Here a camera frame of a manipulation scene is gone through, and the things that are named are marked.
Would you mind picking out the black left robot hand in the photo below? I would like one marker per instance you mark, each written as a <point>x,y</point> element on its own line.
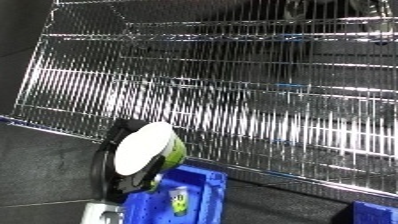
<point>103,180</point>

